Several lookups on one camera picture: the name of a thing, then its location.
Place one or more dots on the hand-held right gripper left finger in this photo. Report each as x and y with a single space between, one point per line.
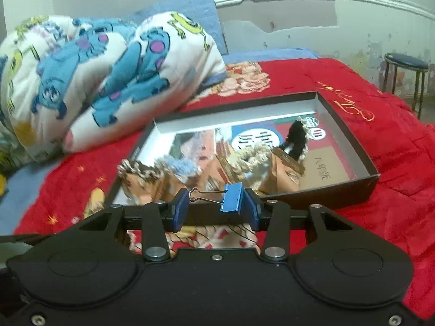
180 210

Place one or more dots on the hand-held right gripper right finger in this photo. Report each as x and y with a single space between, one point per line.
253 210

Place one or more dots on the blue binder clip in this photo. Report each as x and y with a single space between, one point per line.
232 198

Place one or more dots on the light blue fluffy scrunchie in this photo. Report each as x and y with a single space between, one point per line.
183 168

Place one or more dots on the cream knitted scrunchie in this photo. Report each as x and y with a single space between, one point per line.
253 158

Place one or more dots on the brown knitted scrunchie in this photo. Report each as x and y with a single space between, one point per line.
136 169

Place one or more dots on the black and white scrunchie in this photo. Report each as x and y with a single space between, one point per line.
294 135

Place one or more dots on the black shallow cardboard box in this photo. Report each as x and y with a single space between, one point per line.
340 186

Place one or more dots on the history textbook with palace cover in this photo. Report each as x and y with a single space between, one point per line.
323 173

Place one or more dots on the red printed blanket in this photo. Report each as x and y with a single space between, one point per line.
390 135

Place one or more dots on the monster print white blanket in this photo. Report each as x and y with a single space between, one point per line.
102 74

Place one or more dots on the blue pillow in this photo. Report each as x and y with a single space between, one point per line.
190 10

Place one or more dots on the round blue-seat metal stool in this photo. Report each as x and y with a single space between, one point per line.
406 61

